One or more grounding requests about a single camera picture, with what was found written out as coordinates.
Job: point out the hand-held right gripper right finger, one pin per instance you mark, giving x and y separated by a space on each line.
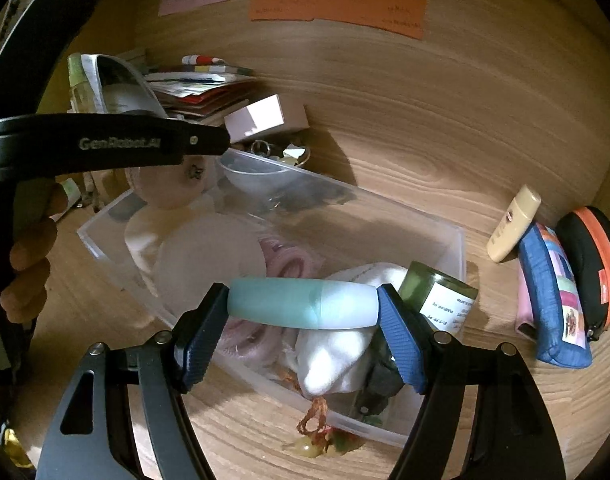
402 345

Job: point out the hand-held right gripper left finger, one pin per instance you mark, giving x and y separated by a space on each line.
202 340

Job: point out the dark green bottle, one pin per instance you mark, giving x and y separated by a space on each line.
425 285

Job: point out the white translucent jar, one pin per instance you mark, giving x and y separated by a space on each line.
210 255

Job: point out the mint squeeze bottle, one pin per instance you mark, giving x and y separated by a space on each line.
295 302

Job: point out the beaded tassel charm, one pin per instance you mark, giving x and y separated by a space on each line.
312 417

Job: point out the clear plastic container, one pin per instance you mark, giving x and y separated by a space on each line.
335 220

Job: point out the person's left hand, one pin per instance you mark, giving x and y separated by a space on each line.
30 260

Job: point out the green spray bottle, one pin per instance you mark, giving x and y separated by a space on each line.
80 85

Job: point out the curved white sheet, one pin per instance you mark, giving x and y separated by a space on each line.
125 85

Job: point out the pink flat case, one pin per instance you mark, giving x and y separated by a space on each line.
525 310

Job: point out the stack of books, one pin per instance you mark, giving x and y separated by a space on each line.
205 95

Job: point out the blue patchwork pouch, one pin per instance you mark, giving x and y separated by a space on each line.
555 300

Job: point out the cream lotion bottle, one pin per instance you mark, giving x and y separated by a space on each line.
512 225

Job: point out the red white marker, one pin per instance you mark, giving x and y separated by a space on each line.
200 59

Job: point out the clear plastic bowl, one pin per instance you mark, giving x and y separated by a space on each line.
255 175

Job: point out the black orange zip case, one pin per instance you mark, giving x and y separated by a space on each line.
585 255

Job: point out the bunch of keys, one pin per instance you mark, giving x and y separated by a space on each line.
285 152

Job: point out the small white box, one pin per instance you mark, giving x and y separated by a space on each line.
265 115

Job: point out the orange paper note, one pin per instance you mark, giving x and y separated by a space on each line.
335 5

